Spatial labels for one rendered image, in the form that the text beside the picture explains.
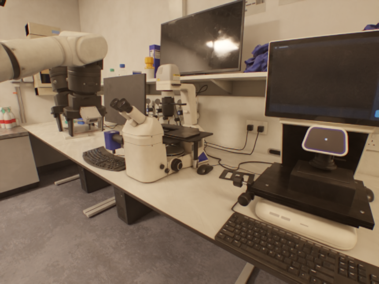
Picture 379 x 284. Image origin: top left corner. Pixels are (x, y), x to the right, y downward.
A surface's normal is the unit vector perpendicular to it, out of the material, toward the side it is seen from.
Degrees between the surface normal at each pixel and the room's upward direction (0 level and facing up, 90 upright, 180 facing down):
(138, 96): 86
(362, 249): 0
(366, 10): 90
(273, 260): 5
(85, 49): 101
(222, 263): 0
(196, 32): 86
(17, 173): 90
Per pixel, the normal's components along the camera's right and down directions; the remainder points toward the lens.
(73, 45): 0.44, 0.36
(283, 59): -0.62, 0.25
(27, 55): 0.93, 0.00
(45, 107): 0.78, 0.17
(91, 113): 0.52, -0.61
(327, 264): -0.05, -0.94
